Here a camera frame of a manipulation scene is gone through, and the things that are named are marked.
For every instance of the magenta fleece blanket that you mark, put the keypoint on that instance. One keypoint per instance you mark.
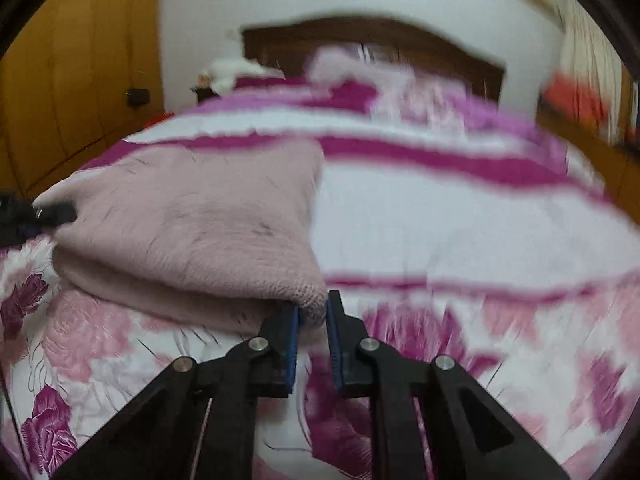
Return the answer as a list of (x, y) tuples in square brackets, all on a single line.
[(345, 92)]

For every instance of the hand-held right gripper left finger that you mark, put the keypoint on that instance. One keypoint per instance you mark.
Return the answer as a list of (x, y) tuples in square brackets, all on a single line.
[(292, 355)]

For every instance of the wooden nightstand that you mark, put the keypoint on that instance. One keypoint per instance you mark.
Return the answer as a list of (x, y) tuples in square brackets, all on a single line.
[(202, 94)]

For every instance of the wooden wardrobe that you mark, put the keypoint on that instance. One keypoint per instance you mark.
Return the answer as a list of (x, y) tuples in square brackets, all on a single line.
[(65, 70)]

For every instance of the white plush toy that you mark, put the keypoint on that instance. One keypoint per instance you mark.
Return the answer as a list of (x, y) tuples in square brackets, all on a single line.
[(227, 72)]

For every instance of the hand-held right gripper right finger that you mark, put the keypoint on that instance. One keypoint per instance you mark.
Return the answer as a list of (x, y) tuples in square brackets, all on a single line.
[(334, 355)]

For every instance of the pink knit cardigan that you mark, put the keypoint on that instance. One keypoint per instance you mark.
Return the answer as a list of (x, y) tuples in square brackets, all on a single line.
[(190, 230)]

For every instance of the purple floral quilt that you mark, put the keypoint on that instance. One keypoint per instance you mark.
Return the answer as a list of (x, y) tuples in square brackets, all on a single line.
[(440, 102)]

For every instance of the dark wooden headboard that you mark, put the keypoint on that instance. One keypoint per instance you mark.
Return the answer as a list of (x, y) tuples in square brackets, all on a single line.
[(425, 40)]

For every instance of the wooden dresser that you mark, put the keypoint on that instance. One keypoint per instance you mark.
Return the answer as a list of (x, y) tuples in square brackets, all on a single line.
[(585, 150)]

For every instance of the floral striped bed sheet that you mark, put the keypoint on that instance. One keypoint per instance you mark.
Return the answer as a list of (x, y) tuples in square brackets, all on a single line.
[(425, 240)]

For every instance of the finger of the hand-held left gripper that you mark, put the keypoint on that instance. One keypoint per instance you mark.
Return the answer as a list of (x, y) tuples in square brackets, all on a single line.
[(55, 214)]

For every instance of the lilac pillow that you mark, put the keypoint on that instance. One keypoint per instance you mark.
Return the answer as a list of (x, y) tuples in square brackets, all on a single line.
[(350, 62)]

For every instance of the cream and orange curtain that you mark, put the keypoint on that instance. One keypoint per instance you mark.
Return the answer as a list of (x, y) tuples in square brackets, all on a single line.
[(585, 75)]

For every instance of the small black device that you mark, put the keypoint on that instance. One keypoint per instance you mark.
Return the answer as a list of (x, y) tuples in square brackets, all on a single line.
[(138, 97)]

